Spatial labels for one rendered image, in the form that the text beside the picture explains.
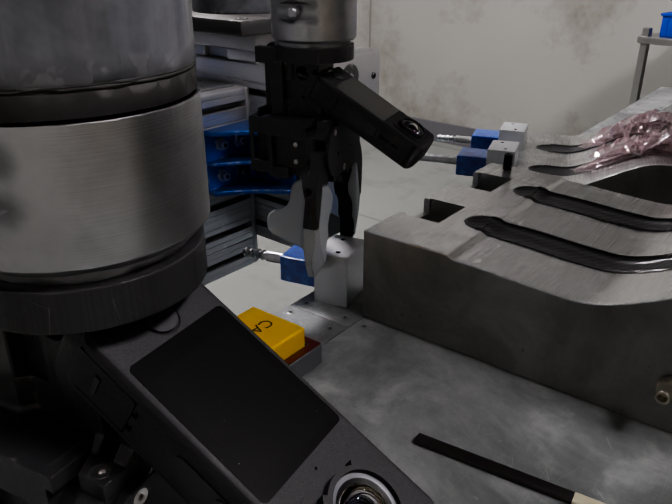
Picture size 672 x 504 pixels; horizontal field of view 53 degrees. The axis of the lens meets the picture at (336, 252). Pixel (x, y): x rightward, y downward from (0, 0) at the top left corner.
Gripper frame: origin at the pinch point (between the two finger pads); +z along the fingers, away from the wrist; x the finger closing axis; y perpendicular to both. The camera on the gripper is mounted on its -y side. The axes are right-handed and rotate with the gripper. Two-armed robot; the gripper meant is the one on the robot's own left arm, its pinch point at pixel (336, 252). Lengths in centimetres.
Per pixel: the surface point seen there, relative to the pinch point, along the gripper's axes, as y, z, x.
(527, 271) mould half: -19.2, -3.9, 4.7
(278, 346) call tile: -2.2, 1.1, 16.1
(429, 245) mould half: -10.7, -4.4, 4.2
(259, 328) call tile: 0.4, 0.8, 14.6
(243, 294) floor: 90, 85, -121
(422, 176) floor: 72, 85, -272
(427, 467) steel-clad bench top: -16.1, 4.6, 20.5
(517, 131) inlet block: -10.0, -3.5, -41.1
